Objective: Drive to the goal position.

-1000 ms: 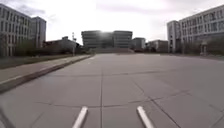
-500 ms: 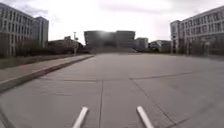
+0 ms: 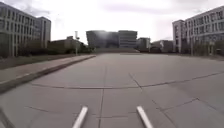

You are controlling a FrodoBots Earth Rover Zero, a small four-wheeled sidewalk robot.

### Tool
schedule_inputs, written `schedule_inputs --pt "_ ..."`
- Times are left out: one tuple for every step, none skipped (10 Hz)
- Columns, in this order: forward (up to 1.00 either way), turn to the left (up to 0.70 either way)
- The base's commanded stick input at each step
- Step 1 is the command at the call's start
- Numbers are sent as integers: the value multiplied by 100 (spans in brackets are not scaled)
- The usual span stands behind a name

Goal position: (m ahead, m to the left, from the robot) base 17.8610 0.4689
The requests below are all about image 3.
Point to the wide concrete stairs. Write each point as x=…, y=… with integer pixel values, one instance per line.
x=116, y=50

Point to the small grey building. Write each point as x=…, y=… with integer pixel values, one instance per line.
x=143, y=44

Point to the raised paved sidewalk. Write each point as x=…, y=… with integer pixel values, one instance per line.
x=30, y=69

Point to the dark twin-block building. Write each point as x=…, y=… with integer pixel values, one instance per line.
x=115, y=39

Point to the long concrete kerb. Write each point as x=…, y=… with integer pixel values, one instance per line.
x=40, y=73

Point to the large grey multi-storey building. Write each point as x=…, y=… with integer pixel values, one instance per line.
x=20, y=28

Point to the pole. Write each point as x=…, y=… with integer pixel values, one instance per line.
x=76, y=45

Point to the robot's own part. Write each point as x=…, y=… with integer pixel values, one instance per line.
x=144, y=117
x=80, y=117

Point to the white multi-storey building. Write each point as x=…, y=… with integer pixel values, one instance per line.
x=203, y=30

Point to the grey concrete slab pavement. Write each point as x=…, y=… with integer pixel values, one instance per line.
x=133, y=86

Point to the low dark building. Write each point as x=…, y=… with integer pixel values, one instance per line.
x=63, y=45

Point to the low pale building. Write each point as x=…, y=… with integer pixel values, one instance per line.
x=163, y=46

